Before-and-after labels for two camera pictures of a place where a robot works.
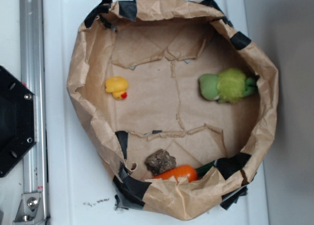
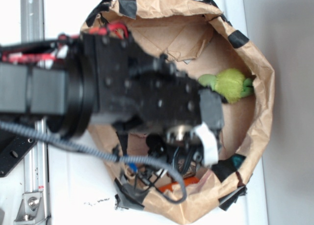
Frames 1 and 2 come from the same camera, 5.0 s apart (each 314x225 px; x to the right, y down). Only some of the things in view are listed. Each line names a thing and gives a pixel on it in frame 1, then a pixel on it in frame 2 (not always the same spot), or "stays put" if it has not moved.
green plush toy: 229,86 stays put
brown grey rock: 159,161 -> 192,168
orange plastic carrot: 188,172 -> 187,181
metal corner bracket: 31,211 stays put
